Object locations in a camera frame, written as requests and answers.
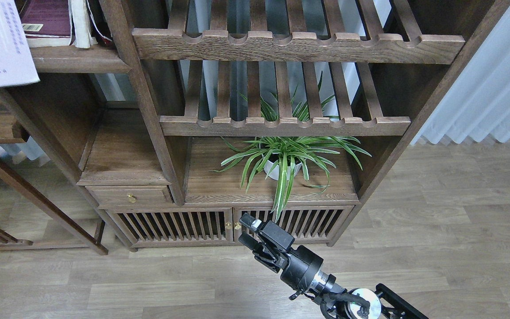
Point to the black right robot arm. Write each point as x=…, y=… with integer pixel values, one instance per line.
x=337, y=302

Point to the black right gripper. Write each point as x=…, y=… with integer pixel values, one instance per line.
x=299, y=266

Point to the green spider plant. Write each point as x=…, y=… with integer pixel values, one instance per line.
x=304, y=148

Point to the white plant pot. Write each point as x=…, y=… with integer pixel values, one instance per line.
x=272, y=168

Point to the maroon book white characters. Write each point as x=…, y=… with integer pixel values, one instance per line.
x=47, y=23

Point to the white pleated curtain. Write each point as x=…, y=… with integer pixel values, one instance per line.
x=477, y=106

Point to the wooden side rack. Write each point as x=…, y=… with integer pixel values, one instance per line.
x=28, y=219

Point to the red cover book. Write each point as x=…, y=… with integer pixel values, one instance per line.
x=89, y=24

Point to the dark wooden bookshelf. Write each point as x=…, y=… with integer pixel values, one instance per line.
x=147, y=116

